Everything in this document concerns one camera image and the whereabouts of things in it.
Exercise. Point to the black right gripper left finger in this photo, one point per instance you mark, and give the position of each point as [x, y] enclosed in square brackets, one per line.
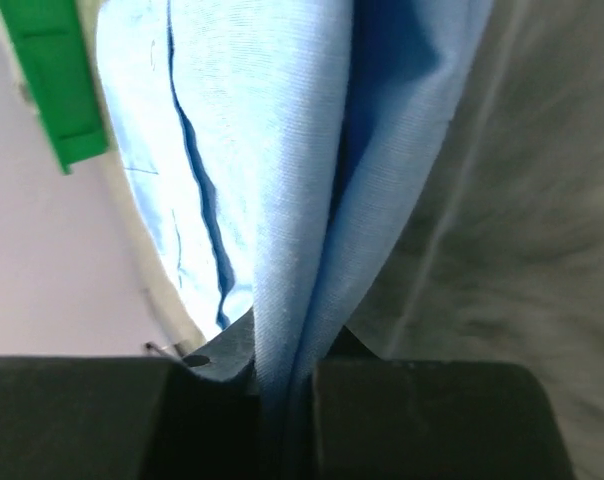
[148, 417]

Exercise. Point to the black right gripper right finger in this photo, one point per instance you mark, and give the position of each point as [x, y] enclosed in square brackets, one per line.
[389, 419]

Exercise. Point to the light blue long sleeve shirt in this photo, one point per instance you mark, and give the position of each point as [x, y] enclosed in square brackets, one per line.
[276, 150]

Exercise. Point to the green plastic bin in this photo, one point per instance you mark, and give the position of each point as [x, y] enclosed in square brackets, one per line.
[50, 47]

